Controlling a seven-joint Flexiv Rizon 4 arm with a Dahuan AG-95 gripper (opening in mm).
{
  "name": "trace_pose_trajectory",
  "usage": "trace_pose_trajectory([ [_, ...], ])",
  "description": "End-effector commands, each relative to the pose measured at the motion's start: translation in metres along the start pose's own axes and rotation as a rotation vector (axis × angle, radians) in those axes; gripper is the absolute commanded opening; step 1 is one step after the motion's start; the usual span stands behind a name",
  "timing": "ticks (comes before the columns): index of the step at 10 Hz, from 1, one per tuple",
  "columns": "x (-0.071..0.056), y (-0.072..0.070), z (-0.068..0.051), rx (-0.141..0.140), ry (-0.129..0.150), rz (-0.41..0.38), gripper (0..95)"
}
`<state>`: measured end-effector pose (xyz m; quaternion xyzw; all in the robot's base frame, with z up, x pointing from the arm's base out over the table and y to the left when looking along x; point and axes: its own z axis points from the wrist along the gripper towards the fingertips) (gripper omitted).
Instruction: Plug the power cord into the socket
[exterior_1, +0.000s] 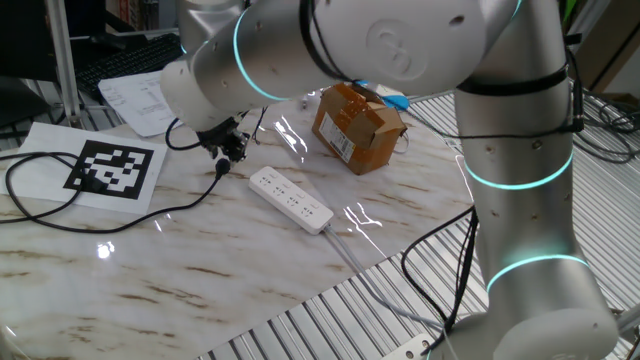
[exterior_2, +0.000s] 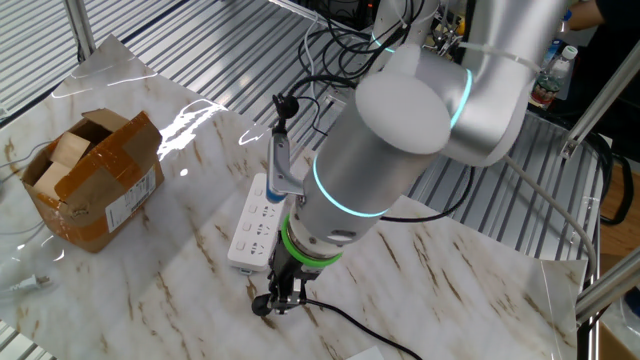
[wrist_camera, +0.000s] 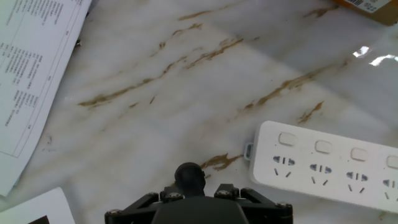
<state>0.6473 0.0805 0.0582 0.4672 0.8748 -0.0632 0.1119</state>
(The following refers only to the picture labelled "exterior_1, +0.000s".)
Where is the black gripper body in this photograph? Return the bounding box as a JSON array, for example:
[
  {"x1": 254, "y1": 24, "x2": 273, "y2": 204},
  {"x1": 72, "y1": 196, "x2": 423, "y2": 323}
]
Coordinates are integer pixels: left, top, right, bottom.
[{"x1": 197, "y1": 115, "x2": 247, "y2": 152}]

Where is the black power cord with plug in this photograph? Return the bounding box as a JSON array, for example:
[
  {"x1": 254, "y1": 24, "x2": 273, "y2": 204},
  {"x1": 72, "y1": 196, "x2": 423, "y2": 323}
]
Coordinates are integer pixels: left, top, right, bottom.
[{"x1": 0, "y1": 151, "x2": 233, "y2": 235}]

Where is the white power strip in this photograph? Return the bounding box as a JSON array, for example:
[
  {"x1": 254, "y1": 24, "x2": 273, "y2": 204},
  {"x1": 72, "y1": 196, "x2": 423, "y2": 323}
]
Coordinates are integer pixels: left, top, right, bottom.
[{"x1": 248, "y1": 165, "x2": 335, "y2": 236}]

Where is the white printed paper sheet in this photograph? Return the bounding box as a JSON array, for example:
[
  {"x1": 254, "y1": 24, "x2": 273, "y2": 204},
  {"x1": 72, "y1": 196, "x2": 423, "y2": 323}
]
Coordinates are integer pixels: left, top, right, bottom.
[{"x1": 97, "y1": 69, "x2": 179, "y2": 139}]

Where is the black keyboard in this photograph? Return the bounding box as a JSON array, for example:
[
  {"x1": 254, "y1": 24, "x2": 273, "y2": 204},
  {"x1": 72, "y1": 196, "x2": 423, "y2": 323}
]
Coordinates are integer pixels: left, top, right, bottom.
[{"x1": 74, "y1": 32, "x2": 184, "y2": 97}]

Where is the taped cardboard box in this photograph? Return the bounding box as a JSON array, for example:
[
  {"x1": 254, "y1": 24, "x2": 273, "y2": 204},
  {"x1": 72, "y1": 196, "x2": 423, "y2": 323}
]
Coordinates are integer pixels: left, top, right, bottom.
[{"x1": 311, "y1": 82, "x2": 409, "y2": 176}]

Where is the marble pattern table mat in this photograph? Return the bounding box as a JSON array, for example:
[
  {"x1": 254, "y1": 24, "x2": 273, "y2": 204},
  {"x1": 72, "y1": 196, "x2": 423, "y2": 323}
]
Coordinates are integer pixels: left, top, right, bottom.
[{"x1": 0, "y1": 92, "x2": 476, "y2": 360}]

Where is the blue and white object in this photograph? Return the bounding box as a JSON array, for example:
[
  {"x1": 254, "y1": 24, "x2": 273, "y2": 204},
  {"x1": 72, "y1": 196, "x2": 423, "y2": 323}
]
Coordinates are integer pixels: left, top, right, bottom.
[{"x1": 357, "y1": 79, "x2": 411, "y2": 112}]

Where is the white paper with marker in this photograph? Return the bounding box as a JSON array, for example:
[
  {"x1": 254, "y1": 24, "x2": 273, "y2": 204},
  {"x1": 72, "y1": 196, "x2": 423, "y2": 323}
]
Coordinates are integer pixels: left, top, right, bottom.
[{"x1": 0, "y1": 122, "x2": 169, "y2": 216}]

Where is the black monitor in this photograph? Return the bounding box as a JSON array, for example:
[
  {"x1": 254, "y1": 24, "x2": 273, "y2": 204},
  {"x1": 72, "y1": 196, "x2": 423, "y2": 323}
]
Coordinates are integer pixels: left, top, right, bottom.
[{"x1": 0, "y1": 0, "x2": 57, "y2": 81}]

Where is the brown cardboard panel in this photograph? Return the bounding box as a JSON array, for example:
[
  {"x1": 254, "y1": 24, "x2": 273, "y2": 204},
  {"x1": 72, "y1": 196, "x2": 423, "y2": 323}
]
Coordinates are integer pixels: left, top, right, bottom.
[{"x1": 574, "y1": 0, "x2": 640, "y2": 92}]

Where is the black camera cable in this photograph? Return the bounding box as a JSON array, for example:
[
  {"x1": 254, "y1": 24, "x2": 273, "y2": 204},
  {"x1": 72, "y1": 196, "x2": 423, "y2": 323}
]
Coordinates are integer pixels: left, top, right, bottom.
[{"x1": 298, "y1": 0, "x2": 362, "y2": 84}]

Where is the grey power strip cable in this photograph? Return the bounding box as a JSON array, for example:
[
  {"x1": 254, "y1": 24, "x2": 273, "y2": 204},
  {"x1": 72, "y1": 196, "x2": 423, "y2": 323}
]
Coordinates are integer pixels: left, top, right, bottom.
[{"x1": 322, "y1": 224, "x2": 451, "y2": 336}]

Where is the aluminium frame post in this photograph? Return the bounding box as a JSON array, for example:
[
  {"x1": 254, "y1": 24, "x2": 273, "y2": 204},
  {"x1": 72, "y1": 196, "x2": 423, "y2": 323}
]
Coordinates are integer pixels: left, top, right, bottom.
[{"x1": 44, "y1": 0, "x2": 84, "y2": 129}]

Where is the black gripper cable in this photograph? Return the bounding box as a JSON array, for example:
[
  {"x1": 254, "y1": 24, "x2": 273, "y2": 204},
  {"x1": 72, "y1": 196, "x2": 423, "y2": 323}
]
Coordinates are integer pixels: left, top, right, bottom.
[{"x1": 399, "y1": 204, "x2": 481, "y2": 354}]

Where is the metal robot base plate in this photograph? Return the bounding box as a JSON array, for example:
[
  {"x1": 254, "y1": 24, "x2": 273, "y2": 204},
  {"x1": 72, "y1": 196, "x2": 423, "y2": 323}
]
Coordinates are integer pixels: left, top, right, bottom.
[{"x1": 379, "y1": 332, "x2": 437, "y2": 360}]

